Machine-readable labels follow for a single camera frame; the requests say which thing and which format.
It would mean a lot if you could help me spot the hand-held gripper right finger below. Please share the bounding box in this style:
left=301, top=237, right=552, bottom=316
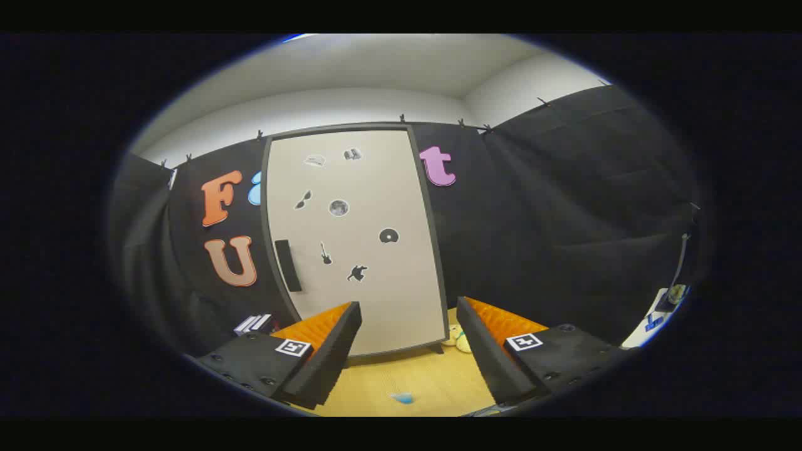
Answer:
left=456, top=296, right=629, bottom=407

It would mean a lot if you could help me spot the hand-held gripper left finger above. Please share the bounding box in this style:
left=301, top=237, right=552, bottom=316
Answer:
left=194, top=301, right=363, bottom=411

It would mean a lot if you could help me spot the black door handle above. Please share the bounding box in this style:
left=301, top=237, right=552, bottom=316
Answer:
left=274, top=239, right=303, bottom=293

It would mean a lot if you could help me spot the pale yellow soft toy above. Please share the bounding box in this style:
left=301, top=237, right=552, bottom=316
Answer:
left=442, top=324, right=472, bottom=354

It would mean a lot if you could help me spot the stack of books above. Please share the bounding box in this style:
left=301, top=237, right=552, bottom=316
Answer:
left=234, top=313, right=274, bottom=336

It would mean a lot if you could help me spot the grey cabinet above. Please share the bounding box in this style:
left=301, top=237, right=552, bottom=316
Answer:
left=260, top=122, right=450, bottom=359

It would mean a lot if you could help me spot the white panel with blue marks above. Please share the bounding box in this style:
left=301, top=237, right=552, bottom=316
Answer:
left=622, top=285, right=690, bottom=349

